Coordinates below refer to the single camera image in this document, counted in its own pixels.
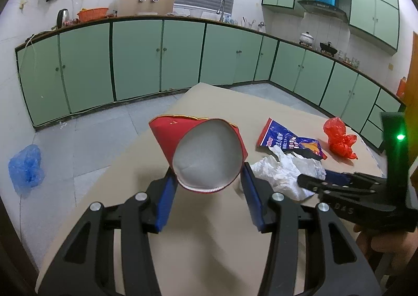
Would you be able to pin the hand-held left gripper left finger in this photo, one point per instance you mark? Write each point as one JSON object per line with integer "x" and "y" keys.
{"x": 165, "y": 198}

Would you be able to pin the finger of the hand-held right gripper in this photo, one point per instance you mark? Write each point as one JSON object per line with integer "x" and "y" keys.
{"x": 338, "y": 178}
{"x": 313, "y": 183}

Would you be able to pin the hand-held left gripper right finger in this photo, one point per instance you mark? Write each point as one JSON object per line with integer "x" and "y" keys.
{"x": 253, "y": 198}

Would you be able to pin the white wrapper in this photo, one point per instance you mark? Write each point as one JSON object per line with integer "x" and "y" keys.
{"x": 281, "y": 175}

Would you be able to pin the red paper cup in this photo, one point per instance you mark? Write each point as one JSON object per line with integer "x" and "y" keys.
{"x": 209, "y": 152}

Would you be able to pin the person's right hand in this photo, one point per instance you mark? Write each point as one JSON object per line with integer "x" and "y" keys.
{"x": 385, "y": 242}

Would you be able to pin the red plastic bag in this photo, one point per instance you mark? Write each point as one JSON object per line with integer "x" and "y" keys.
{"x": 338, "y": 139}

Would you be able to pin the dark blue snack packet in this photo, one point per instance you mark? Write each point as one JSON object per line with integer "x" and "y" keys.
{"x": 284, "y": 141}

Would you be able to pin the beige tablecloth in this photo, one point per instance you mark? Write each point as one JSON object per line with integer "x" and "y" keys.
{"x": 212, "y": 110}

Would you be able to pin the red thermos bottle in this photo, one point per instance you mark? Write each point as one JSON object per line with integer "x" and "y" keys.
{"x": 401, "y": 88}

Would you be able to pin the glass jar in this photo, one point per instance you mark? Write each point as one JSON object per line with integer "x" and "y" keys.
{"x": 342, "y": 55}

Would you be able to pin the black wok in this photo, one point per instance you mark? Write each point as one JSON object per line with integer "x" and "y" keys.
{"x": 326, "y": 48}

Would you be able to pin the blue plastic bag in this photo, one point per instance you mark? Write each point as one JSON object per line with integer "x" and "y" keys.
{"x": 26, "y": 168}

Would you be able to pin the white cooking pot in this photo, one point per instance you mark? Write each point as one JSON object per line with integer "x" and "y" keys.
{"x": 307, "y": 39}

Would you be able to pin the green base cabinets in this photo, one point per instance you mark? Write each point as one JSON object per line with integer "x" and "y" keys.
{"x": 137, "y": 57}

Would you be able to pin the utensil holder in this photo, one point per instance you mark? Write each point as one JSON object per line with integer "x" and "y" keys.
{"x": 249, "y": 24}

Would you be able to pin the metal kitchen faucet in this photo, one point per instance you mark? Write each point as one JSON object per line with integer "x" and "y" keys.
{"x": 221, "y": 12}

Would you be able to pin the orange plastic basket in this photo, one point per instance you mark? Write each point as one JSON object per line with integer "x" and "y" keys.
{"x": 93, "y": 15}

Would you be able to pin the electric kettle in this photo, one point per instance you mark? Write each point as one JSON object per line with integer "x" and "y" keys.
{"x": 62, "y": 18}

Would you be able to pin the clear plastic pitcher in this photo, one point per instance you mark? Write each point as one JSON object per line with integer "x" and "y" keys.
{"x": 75, "y": 5}

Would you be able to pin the green wall cabinets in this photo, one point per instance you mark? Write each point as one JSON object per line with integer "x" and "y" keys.
{"x": 362, "y": 12}

